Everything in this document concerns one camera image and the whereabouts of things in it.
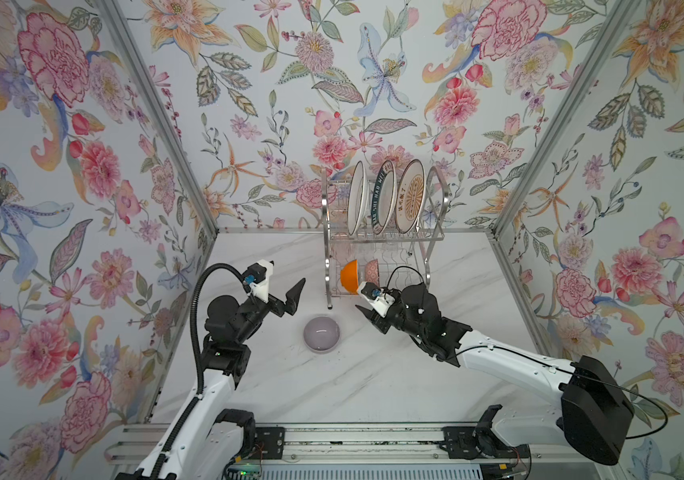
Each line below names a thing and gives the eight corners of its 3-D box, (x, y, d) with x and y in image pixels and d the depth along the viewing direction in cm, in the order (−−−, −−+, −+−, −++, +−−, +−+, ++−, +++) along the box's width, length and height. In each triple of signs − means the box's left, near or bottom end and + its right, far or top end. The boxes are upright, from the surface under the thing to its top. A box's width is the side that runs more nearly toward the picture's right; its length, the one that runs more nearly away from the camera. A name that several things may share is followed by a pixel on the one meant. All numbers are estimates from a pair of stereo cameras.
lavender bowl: (301, 350, 91) (299, 342, 87) (312, 321, 97) (311, 313, 93) (332, 359, 89) (332, 352, 85) (342, 330, 96) (342, 322, 92)
